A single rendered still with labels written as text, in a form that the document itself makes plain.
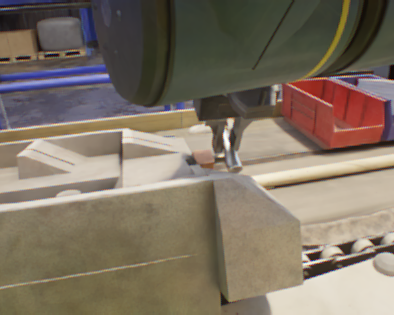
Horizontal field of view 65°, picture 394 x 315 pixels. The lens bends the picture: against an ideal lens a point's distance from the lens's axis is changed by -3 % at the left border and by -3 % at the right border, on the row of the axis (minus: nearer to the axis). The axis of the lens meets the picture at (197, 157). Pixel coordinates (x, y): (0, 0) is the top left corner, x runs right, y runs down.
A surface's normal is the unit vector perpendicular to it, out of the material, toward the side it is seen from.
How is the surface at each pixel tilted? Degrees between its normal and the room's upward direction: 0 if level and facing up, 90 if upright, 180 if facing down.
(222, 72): 126
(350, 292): 0
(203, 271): 80
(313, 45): 115
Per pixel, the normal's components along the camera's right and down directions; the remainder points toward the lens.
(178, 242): 0.22, 0.27
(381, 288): -0.04, -0.90
